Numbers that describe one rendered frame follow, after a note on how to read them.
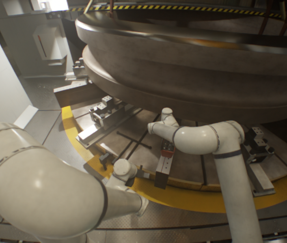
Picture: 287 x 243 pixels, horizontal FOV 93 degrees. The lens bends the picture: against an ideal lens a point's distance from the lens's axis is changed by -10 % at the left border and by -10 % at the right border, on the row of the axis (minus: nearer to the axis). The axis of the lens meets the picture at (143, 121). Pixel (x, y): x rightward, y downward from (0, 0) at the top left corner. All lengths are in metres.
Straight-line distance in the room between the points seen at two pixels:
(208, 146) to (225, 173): 0.14
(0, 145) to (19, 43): 5.58
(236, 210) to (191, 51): 1.27
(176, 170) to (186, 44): 1.49
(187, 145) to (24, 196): 0.54
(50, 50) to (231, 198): 4.89
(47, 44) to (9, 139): 4.65
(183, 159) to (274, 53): 1.56
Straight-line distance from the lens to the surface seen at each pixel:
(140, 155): 2.18
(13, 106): 3.92
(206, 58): 1.56
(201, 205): 2.33
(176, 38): 1.56
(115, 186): 0.80
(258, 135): 2.23
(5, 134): 0.35
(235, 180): 0.70
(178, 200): 2.27
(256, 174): 2.31
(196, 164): 2.22
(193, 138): 0.62
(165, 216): 2.18
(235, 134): 0.70
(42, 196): 0.25
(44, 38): 4.92
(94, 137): 2.42
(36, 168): 0.27
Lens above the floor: 2.10
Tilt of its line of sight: 43 degrees down
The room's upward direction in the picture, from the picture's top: straight up
